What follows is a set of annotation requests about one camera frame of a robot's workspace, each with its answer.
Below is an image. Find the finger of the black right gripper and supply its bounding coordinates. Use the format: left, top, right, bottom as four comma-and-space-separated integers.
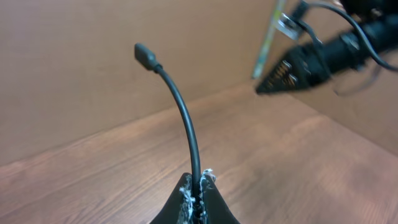
256, 49, 308, 95

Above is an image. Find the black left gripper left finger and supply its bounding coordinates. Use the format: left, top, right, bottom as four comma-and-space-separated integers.
150, 173, 195, 224

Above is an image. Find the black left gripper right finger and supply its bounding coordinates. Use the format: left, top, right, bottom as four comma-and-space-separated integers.
200, 169, 239, 224

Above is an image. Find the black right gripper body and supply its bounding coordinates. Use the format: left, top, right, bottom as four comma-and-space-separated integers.
292, 42, 331, 89

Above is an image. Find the thin black cable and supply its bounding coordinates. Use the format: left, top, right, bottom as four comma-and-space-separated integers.
134, 42, 202, 200

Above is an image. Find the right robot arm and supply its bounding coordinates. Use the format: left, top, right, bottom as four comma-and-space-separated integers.
255, 1, 397, 95

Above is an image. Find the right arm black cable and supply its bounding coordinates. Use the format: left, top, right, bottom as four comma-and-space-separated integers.
292, 0, 398, 73

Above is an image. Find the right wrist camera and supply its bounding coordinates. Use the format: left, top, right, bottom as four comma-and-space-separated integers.
275, 13, 303, 40

